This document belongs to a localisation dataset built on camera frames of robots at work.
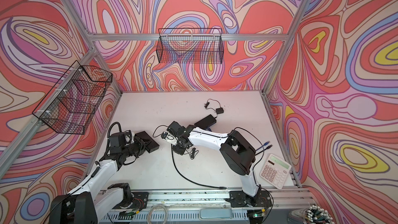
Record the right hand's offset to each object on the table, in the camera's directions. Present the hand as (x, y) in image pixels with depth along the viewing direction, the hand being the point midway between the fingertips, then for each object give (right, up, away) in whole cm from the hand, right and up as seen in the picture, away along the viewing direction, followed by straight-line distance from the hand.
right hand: (181, 149), depth 88 cm
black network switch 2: (+15, +14, +12) cm, 24 cm away
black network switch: (-15, +4, -4) cm, 16 cm away
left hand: (-15, +6, -3) cm, 17 cm away
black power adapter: (+24, +22, +20) cm, 38 cm away
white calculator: (+51, -9, -7) cm, 52 cm away
